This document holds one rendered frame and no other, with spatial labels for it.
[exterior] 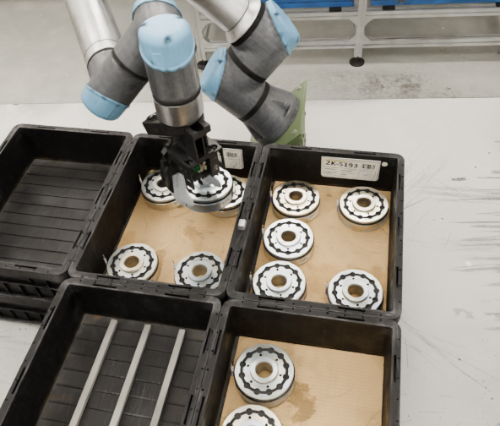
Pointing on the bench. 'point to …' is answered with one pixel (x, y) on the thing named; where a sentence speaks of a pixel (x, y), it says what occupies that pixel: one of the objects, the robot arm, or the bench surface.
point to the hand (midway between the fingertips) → (192, 192)
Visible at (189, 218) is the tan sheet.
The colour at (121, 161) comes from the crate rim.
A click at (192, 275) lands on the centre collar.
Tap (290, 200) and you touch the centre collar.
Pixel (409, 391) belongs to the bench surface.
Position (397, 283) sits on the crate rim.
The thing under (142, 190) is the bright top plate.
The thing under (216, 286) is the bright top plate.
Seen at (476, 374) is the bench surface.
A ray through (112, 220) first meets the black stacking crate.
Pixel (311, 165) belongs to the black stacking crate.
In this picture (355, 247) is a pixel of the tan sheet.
